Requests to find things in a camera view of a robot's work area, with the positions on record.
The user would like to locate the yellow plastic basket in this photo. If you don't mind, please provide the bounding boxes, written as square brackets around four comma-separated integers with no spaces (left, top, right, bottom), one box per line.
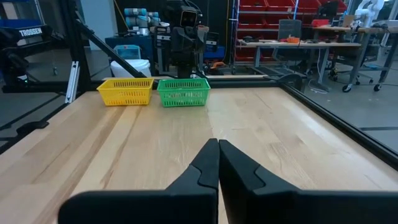
[96,77,155,107]

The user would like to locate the silver aluminium post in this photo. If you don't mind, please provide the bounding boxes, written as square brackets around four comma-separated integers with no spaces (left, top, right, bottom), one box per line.
[64,60,80,104]

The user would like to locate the light blue translucent box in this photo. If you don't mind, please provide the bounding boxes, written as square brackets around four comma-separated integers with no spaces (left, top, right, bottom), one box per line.
[113,44,142,60]

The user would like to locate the blue storage bin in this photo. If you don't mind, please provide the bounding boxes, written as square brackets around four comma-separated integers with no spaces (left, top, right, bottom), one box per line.
[0,18,43,29]

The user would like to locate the orange black vacuum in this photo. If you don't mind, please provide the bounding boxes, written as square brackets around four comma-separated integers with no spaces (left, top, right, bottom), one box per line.
[208,61,229,75]

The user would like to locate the white plastic bucket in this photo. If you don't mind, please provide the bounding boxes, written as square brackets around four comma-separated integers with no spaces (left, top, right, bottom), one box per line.
[109,58,152,78]

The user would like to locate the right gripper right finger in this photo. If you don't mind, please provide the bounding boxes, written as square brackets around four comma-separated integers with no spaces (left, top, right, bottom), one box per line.
[218,139,300,224]

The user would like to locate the dark blue cabinet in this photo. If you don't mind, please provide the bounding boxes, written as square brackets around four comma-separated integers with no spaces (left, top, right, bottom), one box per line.
[104,33,156,67]

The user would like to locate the green plastic basket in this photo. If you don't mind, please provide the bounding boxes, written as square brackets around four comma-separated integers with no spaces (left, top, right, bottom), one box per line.
[156,78,211,108]

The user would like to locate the wooden top rolling table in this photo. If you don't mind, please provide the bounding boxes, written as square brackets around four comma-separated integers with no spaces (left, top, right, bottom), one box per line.
[312,19,398,93]

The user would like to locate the grey office chair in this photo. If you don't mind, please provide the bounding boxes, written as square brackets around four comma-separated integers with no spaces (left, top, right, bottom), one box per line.
[272,19,303,63]

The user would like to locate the red bin storage rack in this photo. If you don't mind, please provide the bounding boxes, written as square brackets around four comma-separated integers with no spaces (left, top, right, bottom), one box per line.
[231,0,348,66]

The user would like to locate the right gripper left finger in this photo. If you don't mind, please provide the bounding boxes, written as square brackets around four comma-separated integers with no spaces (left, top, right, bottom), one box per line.
[167,138,220,191]

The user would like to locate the long grey work table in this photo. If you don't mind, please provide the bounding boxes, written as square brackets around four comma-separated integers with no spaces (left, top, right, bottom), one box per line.
[238,39,362,91]

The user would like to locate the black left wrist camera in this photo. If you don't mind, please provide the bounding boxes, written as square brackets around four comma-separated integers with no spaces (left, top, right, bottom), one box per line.
[179,6,199,29]

